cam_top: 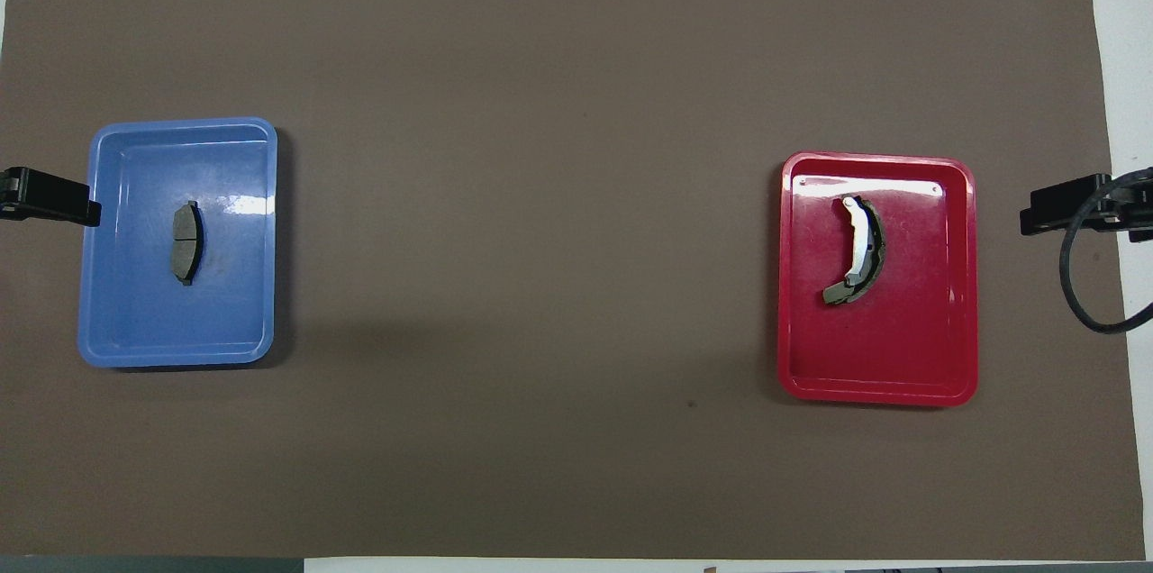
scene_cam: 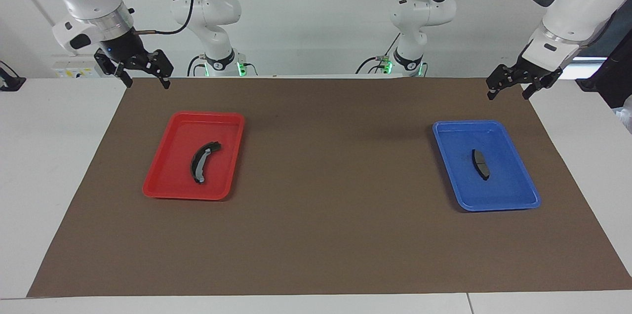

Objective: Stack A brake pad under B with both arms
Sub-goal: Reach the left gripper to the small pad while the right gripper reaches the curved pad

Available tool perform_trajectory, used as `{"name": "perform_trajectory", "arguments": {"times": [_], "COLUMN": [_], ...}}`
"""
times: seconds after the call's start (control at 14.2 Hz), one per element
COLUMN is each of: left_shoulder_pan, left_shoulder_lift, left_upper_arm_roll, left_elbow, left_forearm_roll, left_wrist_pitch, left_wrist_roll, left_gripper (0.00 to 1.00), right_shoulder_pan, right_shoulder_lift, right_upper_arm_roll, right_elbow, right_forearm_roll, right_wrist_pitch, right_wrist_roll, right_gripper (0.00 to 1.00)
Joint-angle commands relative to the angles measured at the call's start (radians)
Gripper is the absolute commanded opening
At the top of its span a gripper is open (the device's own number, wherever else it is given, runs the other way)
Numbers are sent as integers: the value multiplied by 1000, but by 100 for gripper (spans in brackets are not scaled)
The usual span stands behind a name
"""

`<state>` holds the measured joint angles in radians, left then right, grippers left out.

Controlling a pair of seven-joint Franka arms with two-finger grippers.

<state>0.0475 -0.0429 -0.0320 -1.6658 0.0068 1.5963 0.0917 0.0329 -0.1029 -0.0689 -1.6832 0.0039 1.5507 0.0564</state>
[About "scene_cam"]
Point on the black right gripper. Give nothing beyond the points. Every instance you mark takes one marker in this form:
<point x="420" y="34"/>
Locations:
<point x="126" y="47"/>

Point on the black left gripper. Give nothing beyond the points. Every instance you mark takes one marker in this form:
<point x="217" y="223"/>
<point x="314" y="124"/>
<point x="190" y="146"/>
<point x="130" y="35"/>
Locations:
<point x="523" y="74"/>

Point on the short grey brake pad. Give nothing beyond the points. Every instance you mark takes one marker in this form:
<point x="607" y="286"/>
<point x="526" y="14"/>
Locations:
<point x="480" y="163"/>

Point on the long curved brake pad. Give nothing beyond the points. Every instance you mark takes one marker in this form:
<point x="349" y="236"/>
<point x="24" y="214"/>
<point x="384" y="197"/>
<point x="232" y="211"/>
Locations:
<point x="197" y="163"/>

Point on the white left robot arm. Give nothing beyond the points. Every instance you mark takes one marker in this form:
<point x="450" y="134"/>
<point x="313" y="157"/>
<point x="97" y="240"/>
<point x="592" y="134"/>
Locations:
<point x="577" y="3"/>

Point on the white power socket box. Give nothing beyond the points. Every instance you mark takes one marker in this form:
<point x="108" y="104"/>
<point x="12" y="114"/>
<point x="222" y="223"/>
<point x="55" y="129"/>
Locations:
<point x="74" y="71"/>

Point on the blue plastic tray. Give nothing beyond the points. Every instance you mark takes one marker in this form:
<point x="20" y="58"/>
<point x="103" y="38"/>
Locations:
<point x="503" y="185"/>

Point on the red plastic tray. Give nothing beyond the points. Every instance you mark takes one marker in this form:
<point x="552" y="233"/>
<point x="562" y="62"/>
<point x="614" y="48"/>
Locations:
<point x="168" y="176"/>

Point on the black equipment stand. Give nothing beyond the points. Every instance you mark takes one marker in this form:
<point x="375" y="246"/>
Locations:
<point x="612" y="77"/>

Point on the clear plastic bag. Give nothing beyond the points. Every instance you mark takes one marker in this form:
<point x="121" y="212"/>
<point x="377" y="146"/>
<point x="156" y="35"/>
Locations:
<point x="626" y="114"/>

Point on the brown table mat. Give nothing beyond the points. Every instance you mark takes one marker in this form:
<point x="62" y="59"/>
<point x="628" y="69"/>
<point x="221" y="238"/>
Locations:
<point x="321" y="235"/>

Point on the black clamp mount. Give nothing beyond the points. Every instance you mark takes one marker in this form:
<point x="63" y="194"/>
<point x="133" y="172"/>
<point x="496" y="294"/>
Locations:
<point x="10" y="82"/>

